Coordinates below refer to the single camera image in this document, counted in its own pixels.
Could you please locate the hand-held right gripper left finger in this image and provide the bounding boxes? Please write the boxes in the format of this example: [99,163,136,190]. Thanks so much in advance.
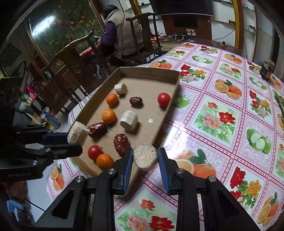
[34,148,134,231]

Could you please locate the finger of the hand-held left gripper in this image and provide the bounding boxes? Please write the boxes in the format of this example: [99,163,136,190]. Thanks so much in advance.
[17,131,70,145]
[22,143,83,161]

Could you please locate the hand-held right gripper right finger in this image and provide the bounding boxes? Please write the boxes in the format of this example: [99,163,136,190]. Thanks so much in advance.
[157,147,261,231]

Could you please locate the pale sugarcane chunk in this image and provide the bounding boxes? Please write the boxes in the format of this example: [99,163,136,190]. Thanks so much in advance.
[114,83,128,96]
[67,121,90,146]
[120,110,139,131]
[133,144,158,171]

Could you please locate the small orange mandarin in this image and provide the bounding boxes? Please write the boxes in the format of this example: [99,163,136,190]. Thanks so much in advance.
[96,154,114,171]
[101,109,117,125]
[106,93,119,106]

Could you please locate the wrinkled red date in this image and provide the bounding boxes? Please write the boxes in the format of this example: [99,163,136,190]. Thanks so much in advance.
[88,122,107,138]
[114,133,131,157]
[130,96,143,108]

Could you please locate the red tomato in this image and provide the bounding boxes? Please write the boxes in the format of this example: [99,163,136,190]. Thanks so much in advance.
[88,145,103,161]
[157,93,171,108]

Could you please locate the shallow cardboard box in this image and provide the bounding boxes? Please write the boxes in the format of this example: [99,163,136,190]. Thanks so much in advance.
[69,66,181,199]

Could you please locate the clear plastic water bottle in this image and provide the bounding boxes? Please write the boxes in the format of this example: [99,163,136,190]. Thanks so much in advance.
[43,111,61,130]

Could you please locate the fruit and flower print tablecloth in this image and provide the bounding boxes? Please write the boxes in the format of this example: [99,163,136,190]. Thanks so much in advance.
[47,42,284,231]

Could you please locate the dark wooden chair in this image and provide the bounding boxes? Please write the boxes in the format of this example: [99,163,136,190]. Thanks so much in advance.
[126,12,163,65]
[41,31,111,89]

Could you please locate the flower painted glass panel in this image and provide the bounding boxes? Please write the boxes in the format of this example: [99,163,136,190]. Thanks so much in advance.
[28,0,107,67]

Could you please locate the wooden desk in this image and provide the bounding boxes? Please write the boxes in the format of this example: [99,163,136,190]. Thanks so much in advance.
[160,37,184,50]

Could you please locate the dark glass jar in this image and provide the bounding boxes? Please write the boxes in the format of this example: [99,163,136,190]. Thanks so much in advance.
[260,60,275,81]

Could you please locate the black television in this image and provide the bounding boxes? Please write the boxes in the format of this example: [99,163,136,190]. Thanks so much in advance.
[151,0,214,16]

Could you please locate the yellow pole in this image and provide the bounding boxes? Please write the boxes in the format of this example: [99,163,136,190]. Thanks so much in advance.
[231,0,242,49]

